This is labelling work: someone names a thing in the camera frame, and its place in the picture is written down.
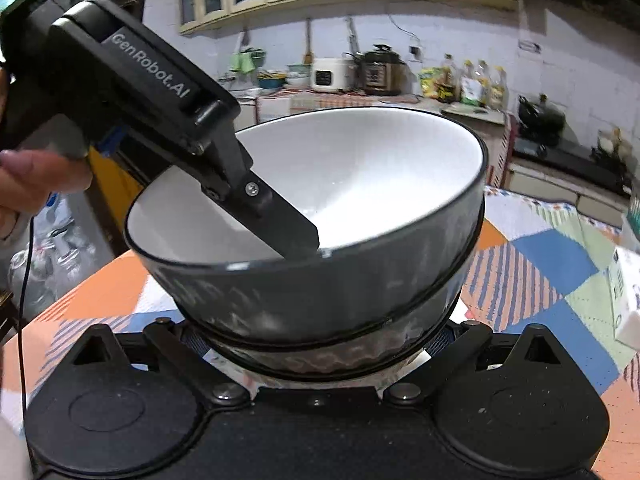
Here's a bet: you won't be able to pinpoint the black pressure cooker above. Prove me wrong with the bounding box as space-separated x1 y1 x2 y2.
359 43 408 97

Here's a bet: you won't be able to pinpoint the person's left hand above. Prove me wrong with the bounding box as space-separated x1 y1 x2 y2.
0 148 94 244

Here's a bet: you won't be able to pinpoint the yellow wooden chair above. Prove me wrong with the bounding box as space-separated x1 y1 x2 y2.
86 147 147 248

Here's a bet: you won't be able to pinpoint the black wok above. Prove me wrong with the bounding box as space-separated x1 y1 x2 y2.
516 93 567 142

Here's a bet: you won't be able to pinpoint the blue bowl with food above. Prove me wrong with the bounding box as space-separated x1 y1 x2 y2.
256 72 287 93

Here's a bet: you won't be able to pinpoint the black gas stove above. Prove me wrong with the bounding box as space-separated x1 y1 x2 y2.
514 134 632 193

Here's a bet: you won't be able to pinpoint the wooden spatula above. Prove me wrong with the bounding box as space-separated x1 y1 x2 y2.
301 19 315 64

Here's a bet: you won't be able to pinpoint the white container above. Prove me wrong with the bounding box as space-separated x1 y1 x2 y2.
286 63 312 87

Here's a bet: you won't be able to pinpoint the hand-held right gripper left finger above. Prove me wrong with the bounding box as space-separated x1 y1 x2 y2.
65 316 251 407

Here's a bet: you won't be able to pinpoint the yellow snack bag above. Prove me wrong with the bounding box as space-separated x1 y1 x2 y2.
418 66 444 100

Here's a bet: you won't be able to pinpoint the yellow oil bottle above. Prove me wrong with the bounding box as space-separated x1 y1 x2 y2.
489 65 509 112
474 59 494 107
459 59 479 107

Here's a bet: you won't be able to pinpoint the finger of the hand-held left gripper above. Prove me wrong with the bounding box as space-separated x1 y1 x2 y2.
201 134 321 262

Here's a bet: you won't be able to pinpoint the white rice cooker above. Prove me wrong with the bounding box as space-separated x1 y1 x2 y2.
310 56 357 94

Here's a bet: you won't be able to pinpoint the green cloth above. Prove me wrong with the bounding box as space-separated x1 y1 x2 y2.
230 49 267 74

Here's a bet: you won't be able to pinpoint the white tissue box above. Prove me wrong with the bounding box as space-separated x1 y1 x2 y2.
606 246 640 347

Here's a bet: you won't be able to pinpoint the white bowl with dark outside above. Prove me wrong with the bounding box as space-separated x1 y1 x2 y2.
200 195 487 377
123 105 489 348

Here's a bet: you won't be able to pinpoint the round board with black ring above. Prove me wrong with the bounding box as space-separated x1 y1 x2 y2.
439 101 507 125

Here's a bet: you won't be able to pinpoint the dark oil bottle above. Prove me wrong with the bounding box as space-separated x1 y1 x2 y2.
439 54 462 104

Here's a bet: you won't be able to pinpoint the clear plastic bottles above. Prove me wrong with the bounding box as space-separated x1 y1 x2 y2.
9 194 103 313

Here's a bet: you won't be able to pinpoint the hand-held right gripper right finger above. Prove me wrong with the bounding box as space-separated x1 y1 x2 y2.
382 317 563 406

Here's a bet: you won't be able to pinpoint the green packet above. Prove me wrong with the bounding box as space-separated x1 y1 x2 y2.
621 194 640 242

